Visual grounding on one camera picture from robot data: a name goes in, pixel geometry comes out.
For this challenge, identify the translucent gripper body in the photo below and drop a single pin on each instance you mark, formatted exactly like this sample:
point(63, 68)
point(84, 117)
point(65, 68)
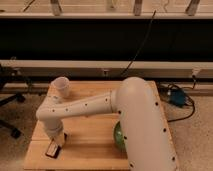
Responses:
point(59, 139)

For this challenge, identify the black rectangular eraser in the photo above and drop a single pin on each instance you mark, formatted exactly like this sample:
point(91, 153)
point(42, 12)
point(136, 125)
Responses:
point(53, 150)

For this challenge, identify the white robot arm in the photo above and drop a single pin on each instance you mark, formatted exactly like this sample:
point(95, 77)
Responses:
point(144, 127)

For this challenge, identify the black office chair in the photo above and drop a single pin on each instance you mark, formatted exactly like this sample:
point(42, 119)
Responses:
point(14, 132)

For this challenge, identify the white paper cup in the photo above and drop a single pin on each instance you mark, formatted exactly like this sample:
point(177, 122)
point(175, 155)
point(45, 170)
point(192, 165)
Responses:
point(62, 85)

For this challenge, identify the green bowl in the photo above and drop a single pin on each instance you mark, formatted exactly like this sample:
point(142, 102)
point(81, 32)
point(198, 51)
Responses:
point(118, 137)

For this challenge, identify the blue box on floor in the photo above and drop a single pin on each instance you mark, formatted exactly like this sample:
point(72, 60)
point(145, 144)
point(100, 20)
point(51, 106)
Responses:
point(177, 98)

